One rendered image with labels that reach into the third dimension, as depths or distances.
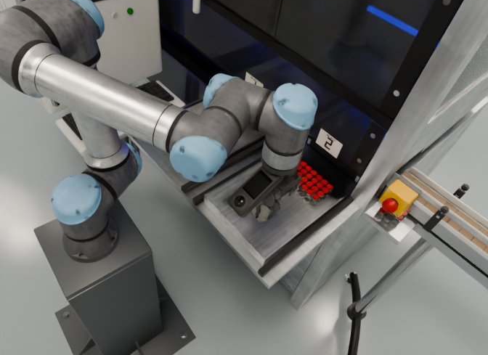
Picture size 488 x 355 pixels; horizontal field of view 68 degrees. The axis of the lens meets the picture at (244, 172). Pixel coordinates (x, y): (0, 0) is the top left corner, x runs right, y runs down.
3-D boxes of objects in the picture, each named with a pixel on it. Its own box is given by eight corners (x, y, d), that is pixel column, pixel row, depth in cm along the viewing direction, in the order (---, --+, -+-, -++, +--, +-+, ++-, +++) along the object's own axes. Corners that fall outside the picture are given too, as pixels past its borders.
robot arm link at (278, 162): (285, 162, 65) (253, 136, 68) (279, 179, 68) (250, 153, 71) (312, 145, 68) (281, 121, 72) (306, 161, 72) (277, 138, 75)
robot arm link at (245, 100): (192, 94, 59) (253, 118, 57) (221, 62, 66) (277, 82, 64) (191, 130, 65) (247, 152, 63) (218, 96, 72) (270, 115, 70)
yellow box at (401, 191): (390, 190, 110) (401, 175, 104) (410, 205, 107) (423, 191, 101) (376, 202, 106) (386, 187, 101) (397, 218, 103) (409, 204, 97)
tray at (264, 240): (282, 154, 125) (285, 147, 122) (340, 203, 114) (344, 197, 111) (203, 202, 108) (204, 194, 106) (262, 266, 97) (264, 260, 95)
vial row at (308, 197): (276, 170, 120) (279, 160, 116) (316, 205, 112) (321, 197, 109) (271, 173, 119) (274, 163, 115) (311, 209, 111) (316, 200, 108)
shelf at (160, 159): (232, 88, 149) (232, 84, 147) (371, 200, 119) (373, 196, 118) (126, 135, 125) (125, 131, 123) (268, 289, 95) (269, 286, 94)
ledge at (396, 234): (385, 194, 122) (388, 191, 120) (420, 221, 116) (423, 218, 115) (362, 215, 115) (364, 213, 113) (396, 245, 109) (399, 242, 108)
